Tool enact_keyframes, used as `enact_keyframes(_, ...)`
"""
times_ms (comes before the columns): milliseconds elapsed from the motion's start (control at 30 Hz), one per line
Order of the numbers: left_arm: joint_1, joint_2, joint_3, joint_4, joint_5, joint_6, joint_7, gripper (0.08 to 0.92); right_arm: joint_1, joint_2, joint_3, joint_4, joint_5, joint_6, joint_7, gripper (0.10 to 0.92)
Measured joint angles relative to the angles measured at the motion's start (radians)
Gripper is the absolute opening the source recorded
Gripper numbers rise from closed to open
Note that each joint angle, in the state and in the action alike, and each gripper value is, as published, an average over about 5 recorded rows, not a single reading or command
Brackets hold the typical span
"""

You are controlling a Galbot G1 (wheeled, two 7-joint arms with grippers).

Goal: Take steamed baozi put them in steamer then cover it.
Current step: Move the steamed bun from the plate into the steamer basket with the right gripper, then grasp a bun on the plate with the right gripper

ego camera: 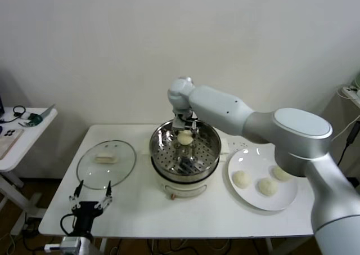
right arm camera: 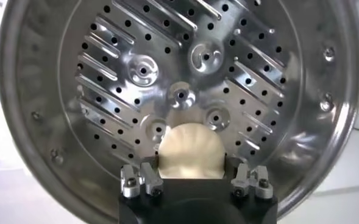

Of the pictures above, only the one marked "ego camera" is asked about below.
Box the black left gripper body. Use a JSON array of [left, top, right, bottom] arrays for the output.
[[71, 201, 102, 235]]

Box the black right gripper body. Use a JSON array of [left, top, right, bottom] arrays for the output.
[[179, 114, 197, 131]]

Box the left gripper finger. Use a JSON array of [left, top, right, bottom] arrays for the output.
[[95, 180, 114, 210], [69, 180, 84, 211]]

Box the white steamed baozi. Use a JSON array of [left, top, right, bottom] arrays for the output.
[[232, 171, 252, 189], [258, 178, 279, 196], [271, 166, 293, 182], [177, 130, 194, 146]]

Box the glass lid with white handle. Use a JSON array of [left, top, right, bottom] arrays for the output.
[[76, 140, 137, 190]]

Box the stainless steel steamer basket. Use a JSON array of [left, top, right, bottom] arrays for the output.
[[148, 119, 222, 182]]

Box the white electric cooking pot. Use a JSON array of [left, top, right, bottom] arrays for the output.
[[142, 138, 230, 201]]

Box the white side table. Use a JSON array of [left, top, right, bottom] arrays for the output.
[[0, 107, 59, 236]]

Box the white round plate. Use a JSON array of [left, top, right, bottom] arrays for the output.
[[227, 147, 299, 212]]

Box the white phone with lenses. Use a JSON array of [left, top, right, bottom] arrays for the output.
[[3, 128, 23, 139]]

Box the grey flat panel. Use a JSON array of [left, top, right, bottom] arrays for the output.
[[40, 104, 57, 120]]

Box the white power strip with plugs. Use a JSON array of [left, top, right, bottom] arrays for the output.
[[341, 86, 360, 100]]

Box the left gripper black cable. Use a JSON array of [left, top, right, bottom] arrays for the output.
[[60, 213, 78, 236]]

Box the black looped cable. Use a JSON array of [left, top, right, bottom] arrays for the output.
[[0, 105, 28, 124]]

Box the white power cable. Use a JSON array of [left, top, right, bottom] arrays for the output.
[[331, 117, 360, 143]]

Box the black cable with adapter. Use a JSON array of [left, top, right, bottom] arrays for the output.
[[336, 121, 360, 167]]

